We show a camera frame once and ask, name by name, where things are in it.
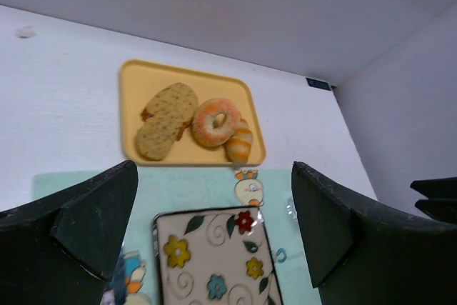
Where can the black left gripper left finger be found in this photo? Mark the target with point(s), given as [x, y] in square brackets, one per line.
[63, 248]

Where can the yellow plastic tray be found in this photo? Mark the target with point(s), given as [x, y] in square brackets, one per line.
[140, 80]

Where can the mint cartoon placemat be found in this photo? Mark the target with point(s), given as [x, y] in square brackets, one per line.
[163, 190]

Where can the brown bread slice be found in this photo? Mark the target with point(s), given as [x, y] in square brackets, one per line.
[156, 137]
[179, 96]

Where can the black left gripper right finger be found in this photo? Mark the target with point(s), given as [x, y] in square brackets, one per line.
[360, 251]

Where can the orange sugared donut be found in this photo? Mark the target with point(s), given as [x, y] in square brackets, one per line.
[215, 121]

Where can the floral square plate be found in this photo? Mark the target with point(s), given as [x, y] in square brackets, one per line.
[215, 256]

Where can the orange striped croissant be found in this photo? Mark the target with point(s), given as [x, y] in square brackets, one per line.
[238, 147]

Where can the small white scrap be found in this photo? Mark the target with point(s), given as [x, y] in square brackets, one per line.
[25, 32]

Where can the black label sticker right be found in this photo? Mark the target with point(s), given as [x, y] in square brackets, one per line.
[318, 84]

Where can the black right-arm gripper finger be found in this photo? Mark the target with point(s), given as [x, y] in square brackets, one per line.
[440, 198]

